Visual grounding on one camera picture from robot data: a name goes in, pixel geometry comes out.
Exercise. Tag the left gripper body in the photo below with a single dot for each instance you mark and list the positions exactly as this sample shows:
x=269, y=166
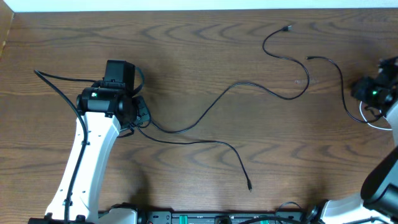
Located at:
x=142, y=107

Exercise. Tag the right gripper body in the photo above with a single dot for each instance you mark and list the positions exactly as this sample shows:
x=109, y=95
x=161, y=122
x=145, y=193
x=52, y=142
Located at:
x=373, y=91

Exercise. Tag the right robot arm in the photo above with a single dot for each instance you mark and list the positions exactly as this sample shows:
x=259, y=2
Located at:
x=377, y=200

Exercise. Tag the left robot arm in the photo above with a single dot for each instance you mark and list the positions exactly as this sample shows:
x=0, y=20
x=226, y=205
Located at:
x=105, y=109

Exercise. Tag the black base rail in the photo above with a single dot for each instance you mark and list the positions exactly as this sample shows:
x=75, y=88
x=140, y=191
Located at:
x=217, y=217

